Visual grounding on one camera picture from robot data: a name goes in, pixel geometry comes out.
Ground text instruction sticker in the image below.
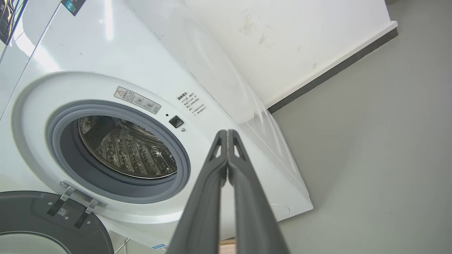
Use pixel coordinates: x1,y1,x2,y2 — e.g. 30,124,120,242
176,92,208,115

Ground dark energy label sticker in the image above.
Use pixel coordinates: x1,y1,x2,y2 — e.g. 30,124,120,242
61,0,86,17

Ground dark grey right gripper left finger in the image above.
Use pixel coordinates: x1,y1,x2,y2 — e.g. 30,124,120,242
167,129,228,254

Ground grey washing machine door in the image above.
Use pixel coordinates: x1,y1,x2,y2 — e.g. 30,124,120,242
0,190,114,254

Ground stainless steel washing machine drum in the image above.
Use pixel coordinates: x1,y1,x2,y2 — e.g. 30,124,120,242
77,116,178,179

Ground dark wall baseboard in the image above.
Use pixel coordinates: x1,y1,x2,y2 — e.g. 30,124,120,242
265,21,399,114

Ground black door latch socket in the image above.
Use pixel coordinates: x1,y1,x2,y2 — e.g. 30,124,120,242
168,115,185,129

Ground cream laundry basket tan rim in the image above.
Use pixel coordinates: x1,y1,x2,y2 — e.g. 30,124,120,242
220,238,236,254

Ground triangle warning sticker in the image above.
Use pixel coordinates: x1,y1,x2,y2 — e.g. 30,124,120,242
114,86,162,114

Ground grey rubber door gasket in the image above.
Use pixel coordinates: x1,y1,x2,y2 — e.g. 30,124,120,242
46,100,191,204

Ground white front-load washing machine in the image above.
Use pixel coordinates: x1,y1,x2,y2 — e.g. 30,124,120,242
0,0,314,254

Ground metal door hinge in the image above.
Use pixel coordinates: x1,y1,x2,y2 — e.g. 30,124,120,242
47,180,107,229

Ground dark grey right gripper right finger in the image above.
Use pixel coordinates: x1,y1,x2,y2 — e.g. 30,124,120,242
227,129,291,254

